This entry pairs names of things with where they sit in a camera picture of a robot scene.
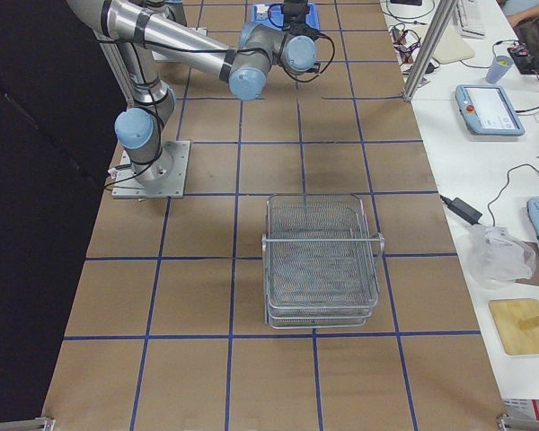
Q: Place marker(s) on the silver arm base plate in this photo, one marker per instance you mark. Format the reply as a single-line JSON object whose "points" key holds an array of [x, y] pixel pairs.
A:
{"points": [[165, 178]]}

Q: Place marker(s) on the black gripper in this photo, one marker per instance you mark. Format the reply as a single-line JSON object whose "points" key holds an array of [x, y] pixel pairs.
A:
{"points": [[295, 12]]}

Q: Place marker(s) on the white keyboard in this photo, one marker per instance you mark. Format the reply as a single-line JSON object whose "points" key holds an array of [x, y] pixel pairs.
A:
{"points": [[468, 19]]}

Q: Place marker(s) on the black power adapter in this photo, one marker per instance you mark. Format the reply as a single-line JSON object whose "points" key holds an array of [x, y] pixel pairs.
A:
{"points": [[459, 207]]}

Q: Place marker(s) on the wooden board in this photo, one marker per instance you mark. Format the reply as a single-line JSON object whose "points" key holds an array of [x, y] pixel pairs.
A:
{"points": [[517, 323]]}

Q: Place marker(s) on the silver wire mesh shelf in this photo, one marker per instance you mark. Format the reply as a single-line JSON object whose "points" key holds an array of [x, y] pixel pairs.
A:
{"points": [[319, 262]]}

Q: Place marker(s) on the upper blue teach pendant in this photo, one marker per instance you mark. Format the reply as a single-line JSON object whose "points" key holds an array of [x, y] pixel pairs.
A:
{"points": [[487, 111]]}

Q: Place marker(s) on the blue plastic tray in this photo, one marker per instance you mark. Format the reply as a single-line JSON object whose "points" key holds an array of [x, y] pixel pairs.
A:
{"points": [[275, 20]]}

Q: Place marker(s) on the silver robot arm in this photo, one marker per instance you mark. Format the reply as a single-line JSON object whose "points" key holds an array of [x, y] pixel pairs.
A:
{"points": [[143, 39]]}

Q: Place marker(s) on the clear plastic bag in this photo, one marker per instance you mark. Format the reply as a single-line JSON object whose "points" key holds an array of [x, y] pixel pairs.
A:
{"points": [[497, 256]]}

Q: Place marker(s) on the aluminium frame post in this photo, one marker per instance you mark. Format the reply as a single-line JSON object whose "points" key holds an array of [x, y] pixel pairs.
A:
{"points": [[433, 35]]}

